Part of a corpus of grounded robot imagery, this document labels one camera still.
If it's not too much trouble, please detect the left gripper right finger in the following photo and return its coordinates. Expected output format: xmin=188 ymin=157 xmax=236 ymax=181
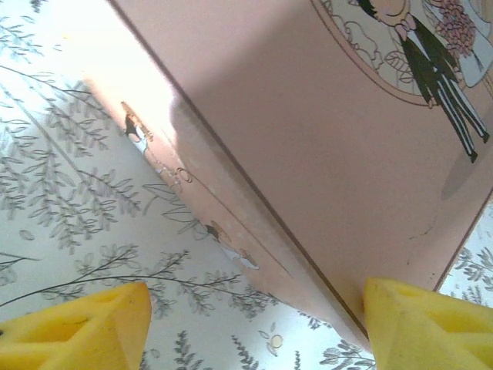
xmin=361 ymin=277 xmax=493 ymax=370

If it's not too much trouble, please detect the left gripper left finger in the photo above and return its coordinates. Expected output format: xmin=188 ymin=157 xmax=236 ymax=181
xmin=0 ymin=281 xmax=151 ymax=370

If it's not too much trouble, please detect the pink box with couple print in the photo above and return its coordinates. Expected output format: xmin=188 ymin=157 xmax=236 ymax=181
xmin=80 ymin=0 xmax=493 ymax=354

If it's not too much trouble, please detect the floral tablecloth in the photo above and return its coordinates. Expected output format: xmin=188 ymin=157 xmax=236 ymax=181
xmin=0 ymin=0 xmax=493 ymax=370

